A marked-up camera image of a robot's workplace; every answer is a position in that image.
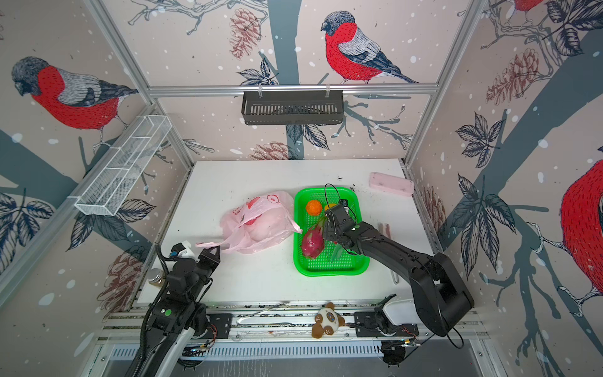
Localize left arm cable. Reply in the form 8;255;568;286
154;243;171;274

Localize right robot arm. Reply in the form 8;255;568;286
323;204;474;337

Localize green plastic basket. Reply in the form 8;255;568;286
293;184;369;277

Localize white mesh wall shelf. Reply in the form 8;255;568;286
75;115;172;216

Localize plush panda toy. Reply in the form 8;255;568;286
311;303;345;339

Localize black hanging wire basket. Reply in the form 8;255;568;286
241;90;345;126

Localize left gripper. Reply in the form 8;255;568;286
187;243;221;303

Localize metal can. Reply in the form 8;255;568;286
146;268;166;287

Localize pink rectangular box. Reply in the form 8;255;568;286
368;172;415;197

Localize pink plastic bag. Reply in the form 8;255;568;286
196;191;302;254

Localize orange fruit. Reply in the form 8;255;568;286
306;199;323;216

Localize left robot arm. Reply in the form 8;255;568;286
126;243;221;376

